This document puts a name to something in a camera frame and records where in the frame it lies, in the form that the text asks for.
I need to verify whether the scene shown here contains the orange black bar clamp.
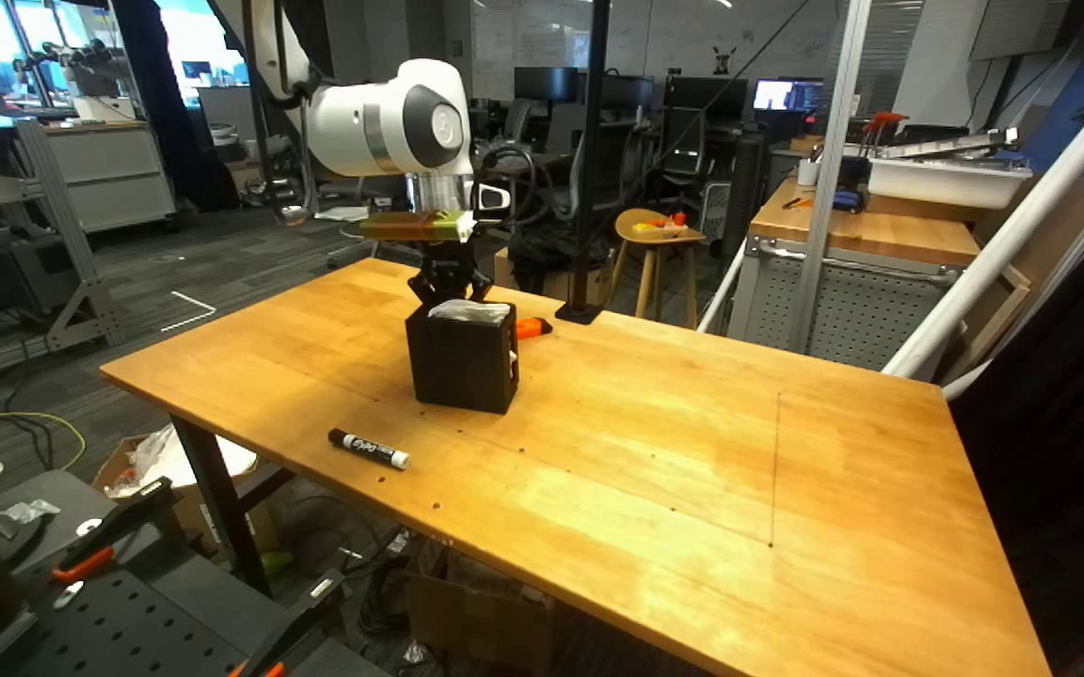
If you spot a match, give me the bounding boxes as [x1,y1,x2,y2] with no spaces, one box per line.
[47,476,176,593]

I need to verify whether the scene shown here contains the black open box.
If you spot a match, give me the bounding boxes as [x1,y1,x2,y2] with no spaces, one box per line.
[403,295,525,417]

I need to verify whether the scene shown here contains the wooden side workbench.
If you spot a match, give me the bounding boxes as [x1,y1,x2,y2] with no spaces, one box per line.
[745,174,1038,376]

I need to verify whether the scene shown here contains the white cloth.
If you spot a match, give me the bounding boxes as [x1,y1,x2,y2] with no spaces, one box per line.
[425,295,496,318]

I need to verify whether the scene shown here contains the white upright pole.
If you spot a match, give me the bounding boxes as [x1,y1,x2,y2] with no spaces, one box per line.
[794,0,880,358]

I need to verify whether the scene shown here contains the white slanted pole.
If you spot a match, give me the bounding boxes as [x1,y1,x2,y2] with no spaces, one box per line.
[878,52,1084,382]

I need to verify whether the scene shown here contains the black perforated breadboard plate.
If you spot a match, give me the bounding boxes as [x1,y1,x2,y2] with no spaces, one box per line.
[0,561,384,677]

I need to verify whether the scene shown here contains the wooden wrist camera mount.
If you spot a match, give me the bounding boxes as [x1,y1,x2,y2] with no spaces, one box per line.
[356,206,479,248]

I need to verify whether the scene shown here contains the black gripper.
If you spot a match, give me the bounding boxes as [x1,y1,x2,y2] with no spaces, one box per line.
[405,236,501,313]

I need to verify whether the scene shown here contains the round wooden stool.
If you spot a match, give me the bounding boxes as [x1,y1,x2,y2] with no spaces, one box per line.
[610,203,710,329]

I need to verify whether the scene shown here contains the black marker white label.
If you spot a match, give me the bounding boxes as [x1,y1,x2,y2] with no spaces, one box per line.
[323,426,415,475]

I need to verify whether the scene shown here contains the grey metal shelf rack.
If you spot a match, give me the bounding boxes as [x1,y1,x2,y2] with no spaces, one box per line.
[0,116,131,389]

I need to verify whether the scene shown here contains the computer monitor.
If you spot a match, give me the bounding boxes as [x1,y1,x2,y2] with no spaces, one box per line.
[749,75,824,116]

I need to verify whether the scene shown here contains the black pole stand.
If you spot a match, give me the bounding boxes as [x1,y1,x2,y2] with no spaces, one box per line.
[551,0,616,325]

